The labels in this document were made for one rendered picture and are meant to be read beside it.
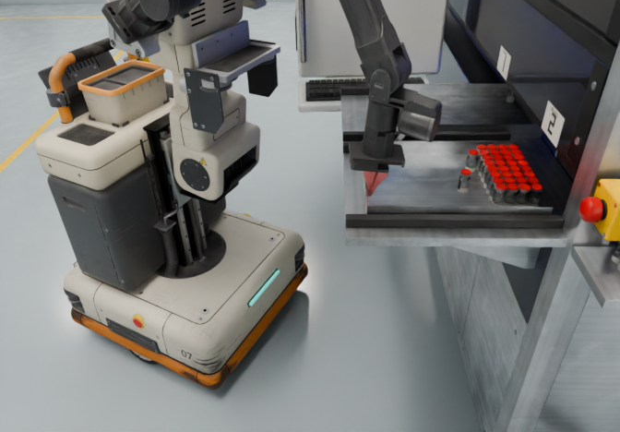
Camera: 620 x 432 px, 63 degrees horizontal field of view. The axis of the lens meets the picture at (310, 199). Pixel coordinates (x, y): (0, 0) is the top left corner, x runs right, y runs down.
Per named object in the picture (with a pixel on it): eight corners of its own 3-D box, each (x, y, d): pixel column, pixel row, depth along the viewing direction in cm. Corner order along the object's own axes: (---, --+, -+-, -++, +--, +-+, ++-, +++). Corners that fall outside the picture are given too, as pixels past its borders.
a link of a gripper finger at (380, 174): (382, 205, 99) (390, 163, 93) (346, 202, 99) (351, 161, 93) (379, 186, 104) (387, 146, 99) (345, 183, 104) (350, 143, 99)
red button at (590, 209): (597, 212, 82) (605, 191, 79) (608, 227, 78) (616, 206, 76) (573, 212, 82) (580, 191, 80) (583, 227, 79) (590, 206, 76)
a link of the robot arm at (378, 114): (376, 85, 92) (364, 95, 88) (412, 94, 90) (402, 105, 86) (372, 119, 96) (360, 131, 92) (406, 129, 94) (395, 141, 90)
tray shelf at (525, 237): (504, 94, 150) (505, 88, 148) (611, 247, 92) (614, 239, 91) (340, 95, 152) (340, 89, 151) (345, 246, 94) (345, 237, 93)
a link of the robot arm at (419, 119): (390, 52, 90) (372, 67, 83) (454, 67, 86) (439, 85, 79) (381, 114, 97) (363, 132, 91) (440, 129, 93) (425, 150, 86)
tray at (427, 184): (509, 154, 117) (512, 140, 115) (548, 222, 95) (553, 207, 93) (361, 153, 118) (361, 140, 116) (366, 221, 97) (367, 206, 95)
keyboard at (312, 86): (423, 81, 173) (423, 75, 172) (431, 98, 162) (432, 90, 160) (305, 85, 173) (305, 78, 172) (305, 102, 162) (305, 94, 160)
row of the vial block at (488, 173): (482, 162, 114) (485, 144, 111) (504, 209, 99) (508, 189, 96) (471, 162, 114) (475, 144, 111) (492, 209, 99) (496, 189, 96)
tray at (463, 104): (509, 94, 144) (512, 83, 142) (541, 138, 123) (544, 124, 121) (389, 95, 146) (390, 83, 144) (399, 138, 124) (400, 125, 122)
